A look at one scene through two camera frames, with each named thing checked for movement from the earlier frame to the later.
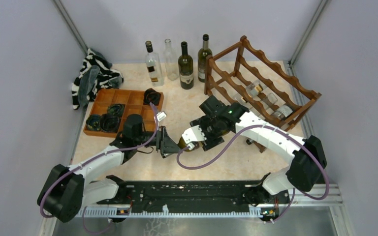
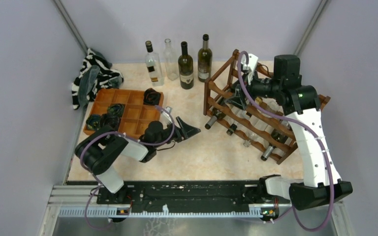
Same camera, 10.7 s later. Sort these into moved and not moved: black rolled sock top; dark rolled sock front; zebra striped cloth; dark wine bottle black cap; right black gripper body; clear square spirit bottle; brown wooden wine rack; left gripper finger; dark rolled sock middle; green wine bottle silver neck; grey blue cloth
Moved: right black gripper body; left gripper finger; green wine bottle silver neck; brown wooden wine rack
Not moved: grey blue cloth; black rolled sock top; dark wine bottle black cap; zebra striped cloth; dark rolled sock middle; dark rolled sock front; clear square spirit bottle
